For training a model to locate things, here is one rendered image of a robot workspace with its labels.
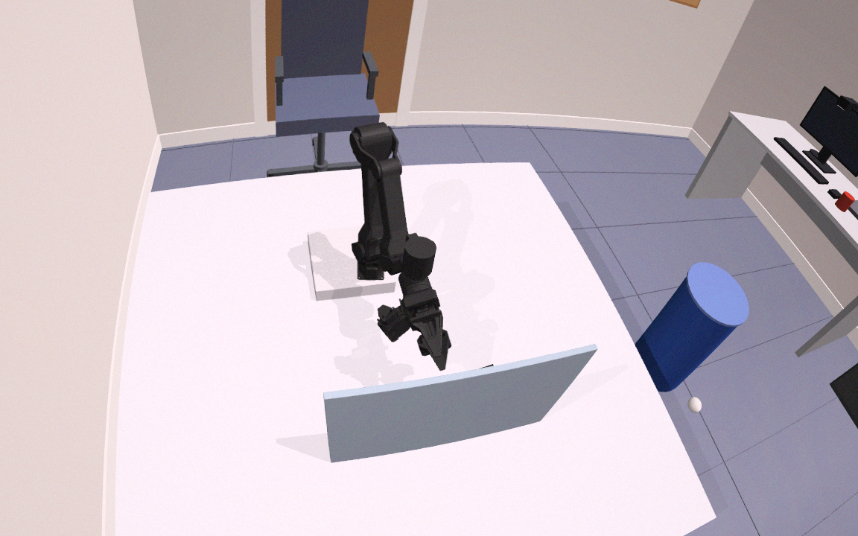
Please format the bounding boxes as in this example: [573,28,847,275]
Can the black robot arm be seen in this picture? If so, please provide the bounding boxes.
[349,122,436,342]

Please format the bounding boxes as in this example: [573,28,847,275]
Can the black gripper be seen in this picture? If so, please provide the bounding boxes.
[401,285,452,371]

